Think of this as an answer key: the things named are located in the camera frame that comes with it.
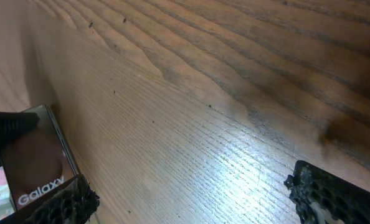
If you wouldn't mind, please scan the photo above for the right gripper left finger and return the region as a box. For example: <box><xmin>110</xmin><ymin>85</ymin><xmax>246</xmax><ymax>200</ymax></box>
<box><xmin>0</xmin><ymin>174</ymin><xmax>100</xmax><ymax>224</ymax></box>

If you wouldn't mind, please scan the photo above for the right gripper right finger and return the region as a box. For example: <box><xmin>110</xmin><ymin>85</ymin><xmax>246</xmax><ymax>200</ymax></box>
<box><xmin>284</xmin><ymin>160</ymin><xmax>370</xmax><ymax>224</ymax></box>

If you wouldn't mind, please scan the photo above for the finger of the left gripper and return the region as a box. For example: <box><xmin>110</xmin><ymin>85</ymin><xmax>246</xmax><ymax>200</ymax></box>
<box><xmin>0</xmin><ymin>112</ymin><xmax>39</xmax><ymax>167</ymax></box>

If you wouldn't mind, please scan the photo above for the bronze Galaxy smartphone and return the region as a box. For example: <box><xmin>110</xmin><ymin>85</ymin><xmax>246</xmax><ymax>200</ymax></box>
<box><xmin>2</xmin><ymin>105</ymin><xmax>80</xmax><ymax>211</ymax></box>

